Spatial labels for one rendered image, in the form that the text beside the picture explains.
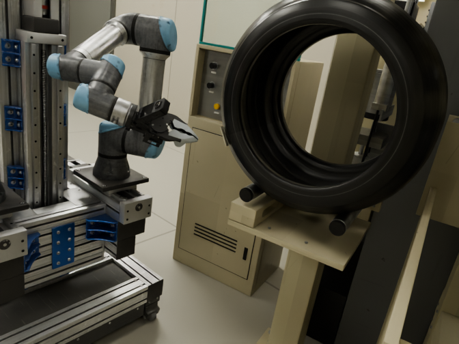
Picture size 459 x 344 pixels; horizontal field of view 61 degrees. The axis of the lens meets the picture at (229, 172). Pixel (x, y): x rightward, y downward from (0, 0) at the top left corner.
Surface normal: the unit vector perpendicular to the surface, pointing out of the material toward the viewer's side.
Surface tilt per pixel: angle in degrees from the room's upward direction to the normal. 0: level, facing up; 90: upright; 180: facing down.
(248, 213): 90
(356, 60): 90
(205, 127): 90
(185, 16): 90
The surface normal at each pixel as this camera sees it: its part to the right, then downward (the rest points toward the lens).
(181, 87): -0.65, 0.16
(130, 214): 0.74, 0.33
